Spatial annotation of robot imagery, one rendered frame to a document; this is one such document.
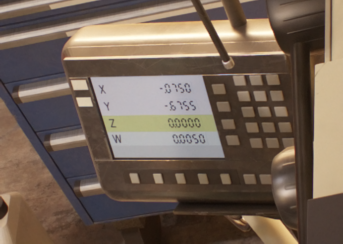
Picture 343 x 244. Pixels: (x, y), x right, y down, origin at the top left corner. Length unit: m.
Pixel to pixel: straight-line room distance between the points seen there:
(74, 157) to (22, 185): 0.57
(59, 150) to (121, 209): 0.23
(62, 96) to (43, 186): 0.68
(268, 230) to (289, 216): 1.00
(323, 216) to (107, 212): 2.54
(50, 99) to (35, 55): 0.12
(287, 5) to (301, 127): 0.10
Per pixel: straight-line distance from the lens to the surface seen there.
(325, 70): 1.26
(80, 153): 3.57
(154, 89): 2.26
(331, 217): 1.16
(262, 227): 2.45
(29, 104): 3.48
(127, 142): 2.33
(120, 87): 2.29
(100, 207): 3.69
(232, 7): 2.20
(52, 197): 4.07
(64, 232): 3.99
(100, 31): 2.31
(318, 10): 1.40
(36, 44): 3.36
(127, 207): 3.67
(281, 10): 1.41
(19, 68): 3.41
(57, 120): 3.50
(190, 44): 2.23
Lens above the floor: 2.74
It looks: 42 degrees down
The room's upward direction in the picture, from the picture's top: 30 degrees counter-clockwise
